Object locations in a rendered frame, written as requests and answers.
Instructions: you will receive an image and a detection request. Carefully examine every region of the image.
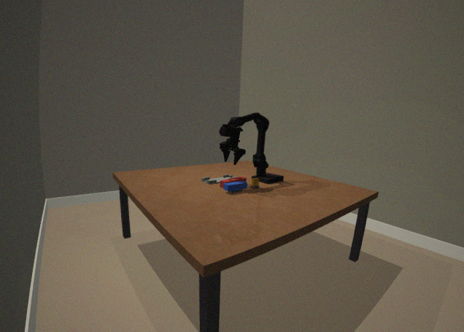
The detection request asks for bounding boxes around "red bar with square socket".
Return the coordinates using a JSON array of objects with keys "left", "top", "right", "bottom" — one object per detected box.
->
[{"left": 220, "top": 177, "right": 247, "bottom": 188}]

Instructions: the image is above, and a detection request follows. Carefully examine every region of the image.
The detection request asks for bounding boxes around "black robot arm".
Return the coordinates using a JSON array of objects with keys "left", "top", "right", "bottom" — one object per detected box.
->
[{"left": 220, "top": 113, "right": 268, "bottom": 177}]

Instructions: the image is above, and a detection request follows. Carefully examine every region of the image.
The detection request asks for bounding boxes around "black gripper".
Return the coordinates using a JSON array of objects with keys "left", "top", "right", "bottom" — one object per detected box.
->
[{"left": 221, "top": 137, "right": 246, "bottom": 165}]

